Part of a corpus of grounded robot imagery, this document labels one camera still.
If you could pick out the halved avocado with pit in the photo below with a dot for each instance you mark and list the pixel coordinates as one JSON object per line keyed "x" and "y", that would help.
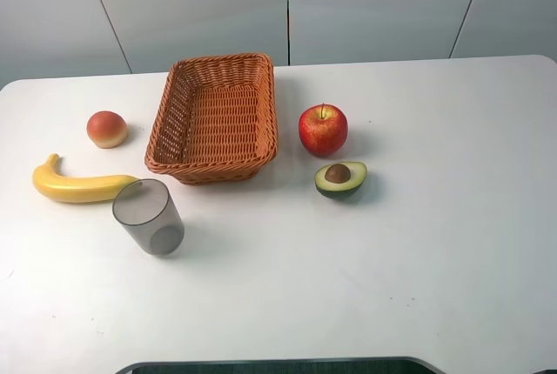
{"x": 340, "y": 180}

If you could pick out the brown wicker basket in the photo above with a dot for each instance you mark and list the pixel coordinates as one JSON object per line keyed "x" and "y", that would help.
{"x": 216, "y": 121}

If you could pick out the red apple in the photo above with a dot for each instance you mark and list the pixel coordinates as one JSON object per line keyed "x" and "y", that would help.
{"x": 323, "y": 129}

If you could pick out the grey translucent plastic cup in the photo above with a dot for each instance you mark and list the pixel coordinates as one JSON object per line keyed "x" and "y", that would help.
{"x": 145, "y": 209}

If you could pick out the round bread bun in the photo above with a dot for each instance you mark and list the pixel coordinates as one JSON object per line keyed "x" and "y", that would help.
{"x": 106, "y": 129}

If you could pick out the yellow banana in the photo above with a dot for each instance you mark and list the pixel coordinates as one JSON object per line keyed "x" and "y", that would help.
{"x": 76, "y": 190}

